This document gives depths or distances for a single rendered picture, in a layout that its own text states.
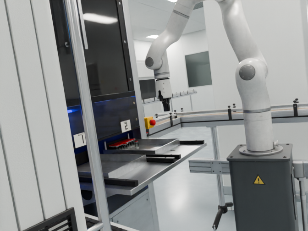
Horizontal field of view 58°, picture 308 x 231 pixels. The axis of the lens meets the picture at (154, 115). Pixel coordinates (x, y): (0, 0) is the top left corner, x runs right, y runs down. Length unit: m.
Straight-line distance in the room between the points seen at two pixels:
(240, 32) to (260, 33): 1.49
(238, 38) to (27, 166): 1.04
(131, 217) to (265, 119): 0.90
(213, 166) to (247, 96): 1.23
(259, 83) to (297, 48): 1.53
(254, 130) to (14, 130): 1.02
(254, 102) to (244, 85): 0.10
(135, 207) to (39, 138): 1.22
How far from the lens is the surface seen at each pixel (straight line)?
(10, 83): 0.52
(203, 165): 2.45
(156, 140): 1.65
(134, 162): 1.22
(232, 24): 1.33
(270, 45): 2.78
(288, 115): 2.16
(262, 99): 1.29
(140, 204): 1.73
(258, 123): 1.30
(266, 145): 1.33
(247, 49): 1.36
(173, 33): 1.44
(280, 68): 2.76
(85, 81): 0.61
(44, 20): 0.58
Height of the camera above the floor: 1.21
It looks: 6 degrees down
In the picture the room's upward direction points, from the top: 8 degrees counter-clockwise
